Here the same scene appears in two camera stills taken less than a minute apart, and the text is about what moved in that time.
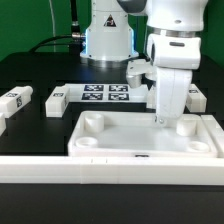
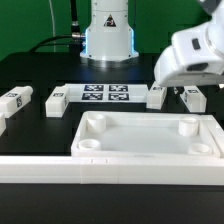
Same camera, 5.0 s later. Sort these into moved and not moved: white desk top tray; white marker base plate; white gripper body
Moved: white gripper body
Not moved: white desk top tray; white marker base plate
